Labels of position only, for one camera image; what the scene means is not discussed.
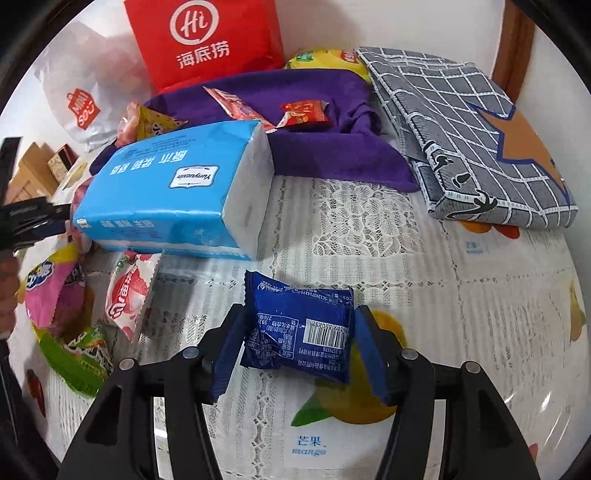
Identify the pink crinkled packet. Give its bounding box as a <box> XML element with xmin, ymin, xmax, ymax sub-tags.
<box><xmin>69</xmin><ymin>182</ymin><xmax>93</xmax><ymax>252</ymax></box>

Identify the red paper bag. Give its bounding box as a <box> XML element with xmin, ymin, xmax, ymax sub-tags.
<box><xmin>124</xmin><ymin>0</ymin><xmax>286</xmax><ymax>94</ymax></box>

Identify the brown wooden door frame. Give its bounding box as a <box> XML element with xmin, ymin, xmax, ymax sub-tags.
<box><xmin>489</xmin><ymin>0</ymin><xmax>539</xmax><ymax>97</ymax></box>

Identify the pink strawberry print packet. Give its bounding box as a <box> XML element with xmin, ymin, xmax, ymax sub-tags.
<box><xmin>105</xmin><ymin>251</ymin><xmax>162</xmax><ymax>342</ymax></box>

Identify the grey checked folded cloth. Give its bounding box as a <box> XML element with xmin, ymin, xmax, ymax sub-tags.
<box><xmin>355</xmin><ymin>45</ymin><xmax>580</xmax><ymax>230</ymax></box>

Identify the green snack packet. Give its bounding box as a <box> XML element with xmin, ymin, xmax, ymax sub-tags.
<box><xmin>39</xmin><ymin>323</ymin><xmax>114</xmax><ymax>400</ymax></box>

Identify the white plastic bag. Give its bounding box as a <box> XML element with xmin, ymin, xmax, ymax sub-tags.
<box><xmin>34</xmin><ymin>21</ymin><xmax>153</xmax><ymax>152</ymax></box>

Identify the pink and yellow snack packet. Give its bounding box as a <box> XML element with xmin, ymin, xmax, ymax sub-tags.
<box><xmin>25</xmin><ymin>244</ymin><xmax>86</xmax><ymax>337</ymax></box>

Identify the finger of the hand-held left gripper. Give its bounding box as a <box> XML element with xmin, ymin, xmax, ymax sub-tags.
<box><xmin>23</xmin><ymin>220</ymin><xmax>69</xmax><ymax>241</ymax></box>
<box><xmin>9</xmin><ymin>196</ymin><xmax>71</xmax><ymax>222</ymax></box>

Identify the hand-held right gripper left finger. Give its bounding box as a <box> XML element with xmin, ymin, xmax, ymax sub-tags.
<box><xmin>56</xmin><ymin>302</ymin><xmax>252</xmax><ymax>480</ymax></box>

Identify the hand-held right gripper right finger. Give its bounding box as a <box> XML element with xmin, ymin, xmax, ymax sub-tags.
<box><xmin>353</xmin><ymin>305</ymin><xmax>541</xmax><ymax>480</ymax></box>

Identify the blue snack packet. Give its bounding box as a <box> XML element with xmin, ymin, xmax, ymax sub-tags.
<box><xmin>239</xmin><ymin>270</ymin><xmax>356</xmax><ymax>385</ymax></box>

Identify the wooden headboard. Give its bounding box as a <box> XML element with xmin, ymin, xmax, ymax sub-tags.
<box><xmin>7</xmin><ymin>142</ymin><xmax>61</xmax><ymax>204</ymax></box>

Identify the person's left hand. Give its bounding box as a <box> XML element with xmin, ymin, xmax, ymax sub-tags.
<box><xmin>0</xmin><ymin>256</ymin><xmax>20</xmax><ymax>340</ymax></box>

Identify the yellow snack bag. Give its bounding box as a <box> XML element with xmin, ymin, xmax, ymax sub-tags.
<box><xmin>283</xmin><ymin>48</ymin><xmax>372</xmax><ymax>84</ymax></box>

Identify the blue tissue pack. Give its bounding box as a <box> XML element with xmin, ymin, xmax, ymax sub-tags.
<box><xmin>73</xmin><ymin>121</ymin><xmax>274</xmax><ymax>263</ymax></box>

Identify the purple cloth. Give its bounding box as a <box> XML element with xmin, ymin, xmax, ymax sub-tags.
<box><xmin>90</xmin><ymin>69</ymin><xmax>419</xmax><ymax>193</ymax></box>

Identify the yellow triangular snack packet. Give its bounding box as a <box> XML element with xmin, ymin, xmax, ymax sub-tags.
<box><xmin>136</xmin><ymin>105</ymin><xmax>188</xmax><ymax>141</ymax></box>

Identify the brown patterned box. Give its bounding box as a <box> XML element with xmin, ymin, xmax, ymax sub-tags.
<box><xmin>47</xmin><ymin>144</ymin><xmax>79</xmax><ymax>183</ymax></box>

